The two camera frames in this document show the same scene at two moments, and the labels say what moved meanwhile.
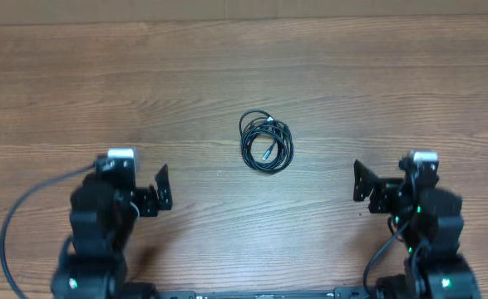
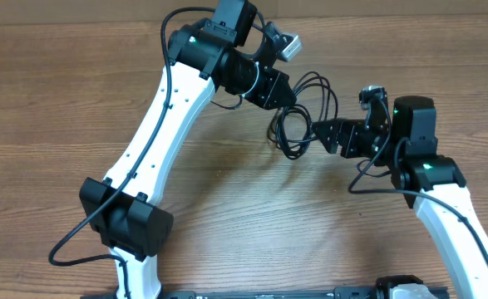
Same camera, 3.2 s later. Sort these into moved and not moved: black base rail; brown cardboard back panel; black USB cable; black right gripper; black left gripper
Moved: black right gripper; black left gripper; black USB cable
Not moved: black base rail; brown cardboard back panel
